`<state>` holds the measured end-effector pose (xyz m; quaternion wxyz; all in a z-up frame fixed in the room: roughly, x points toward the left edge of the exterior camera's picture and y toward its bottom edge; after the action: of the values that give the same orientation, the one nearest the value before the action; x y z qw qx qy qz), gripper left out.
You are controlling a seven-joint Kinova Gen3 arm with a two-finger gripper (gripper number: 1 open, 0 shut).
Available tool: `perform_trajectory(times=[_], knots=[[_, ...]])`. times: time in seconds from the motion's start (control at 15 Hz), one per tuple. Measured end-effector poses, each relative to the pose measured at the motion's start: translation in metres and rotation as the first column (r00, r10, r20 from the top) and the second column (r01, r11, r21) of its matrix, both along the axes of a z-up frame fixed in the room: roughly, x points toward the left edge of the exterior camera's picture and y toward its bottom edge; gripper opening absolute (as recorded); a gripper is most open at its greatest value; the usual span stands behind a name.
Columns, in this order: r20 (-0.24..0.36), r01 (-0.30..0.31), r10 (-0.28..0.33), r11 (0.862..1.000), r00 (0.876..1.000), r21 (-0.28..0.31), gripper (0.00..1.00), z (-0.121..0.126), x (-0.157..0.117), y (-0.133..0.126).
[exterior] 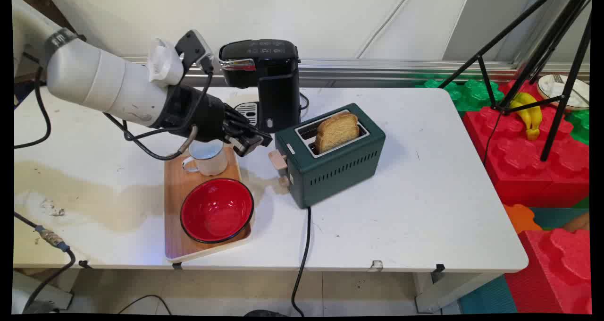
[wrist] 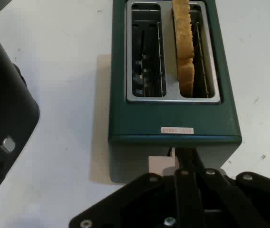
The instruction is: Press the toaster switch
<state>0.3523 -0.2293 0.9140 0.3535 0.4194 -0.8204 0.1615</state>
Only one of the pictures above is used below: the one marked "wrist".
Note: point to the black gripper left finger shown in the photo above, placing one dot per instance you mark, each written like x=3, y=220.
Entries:
x=135, y=202

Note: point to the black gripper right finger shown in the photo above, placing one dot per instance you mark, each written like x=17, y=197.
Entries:
x=244, y=202

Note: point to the white toaster lever knob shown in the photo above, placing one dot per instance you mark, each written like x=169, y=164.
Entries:
x=160, y=164

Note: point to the dark green two-slot toaster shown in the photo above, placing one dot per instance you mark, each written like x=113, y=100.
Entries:
x=173, y=118

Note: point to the black appliance housing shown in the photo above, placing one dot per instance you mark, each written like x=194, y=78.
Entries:
x=4, y=107

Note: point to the slice of toast bread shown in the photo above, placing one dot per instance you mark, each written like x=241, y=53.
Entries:
x=185, y=47

